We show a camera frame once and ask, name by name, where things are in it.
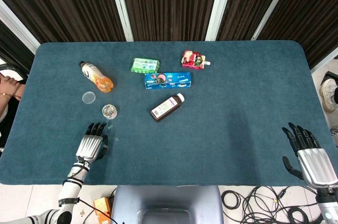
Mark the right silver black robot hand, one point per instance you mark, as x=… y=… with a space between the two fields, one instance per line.
x=313 y=160

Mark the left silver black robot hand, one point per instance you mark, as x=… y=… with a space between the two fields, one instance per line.
x=88 y=144

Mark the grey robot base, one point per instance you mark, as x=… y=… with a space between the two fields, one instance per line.
x=168 y=205

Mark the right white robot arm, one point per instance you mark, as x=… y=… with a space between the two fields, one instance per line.
x=327 y=204

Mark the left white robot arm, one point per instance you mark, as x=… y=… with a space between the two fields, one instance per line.
x=69 y=185

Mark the clear round paper clip container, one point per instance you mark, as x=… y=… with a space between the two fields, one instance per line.
x=109 y=111

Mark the clear round plastic lid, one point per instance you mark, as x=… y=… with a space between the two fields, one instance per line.
x=88 y=97

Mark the orange box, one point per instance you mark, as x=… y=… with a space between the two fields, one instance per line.
x=102 y=209

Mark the white sneaker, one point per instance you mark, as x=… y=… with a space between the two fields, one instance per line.
x=328 y=94

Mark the orange drink plastic bottle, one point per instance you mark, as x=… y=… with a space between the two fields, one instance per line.
x=97 y=76

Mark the teal felt table mat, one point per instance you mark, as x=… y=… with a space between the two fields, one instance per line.
x=169 y=113

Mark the brown medicine bottle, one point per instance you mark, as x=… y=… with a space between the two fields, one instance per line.
x=167 y=107

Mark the green tissue pack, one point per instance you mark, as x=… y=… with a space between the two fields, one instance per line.
x=145 y=65

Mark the blue toothpaste box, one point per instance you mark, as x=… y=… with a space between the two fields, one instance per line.
x=168 y=80

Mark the red spouted snack pouch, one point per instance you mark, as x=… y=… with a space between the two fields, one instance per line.
x=193 y=60

